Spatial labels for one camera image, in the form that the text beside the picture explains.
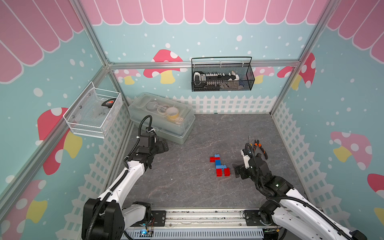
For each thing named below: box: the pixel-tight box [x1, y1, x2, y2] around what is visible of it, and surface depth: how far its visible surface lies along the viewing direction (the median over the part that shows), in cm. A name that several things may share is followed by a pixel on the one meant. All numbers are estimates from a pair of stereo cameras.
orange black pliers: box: [254, 139, 268, 160], surface depth 102 cm
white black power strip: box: [193, 71, 240, 88], surface depth 89 cm
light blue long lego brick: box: [216, 164, 227, 169], surface depth 92 cm
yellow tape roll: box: [166, 107, 179, 121], surface depth 95 cm
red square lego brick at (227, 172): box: [223, 167, 231, 177], surface depth 90 cm
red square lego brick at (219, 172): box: [216, 168, 223, 177], surface depth 90 cm
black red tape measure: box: [101, 98, 117, 108], surface depth 80 cm
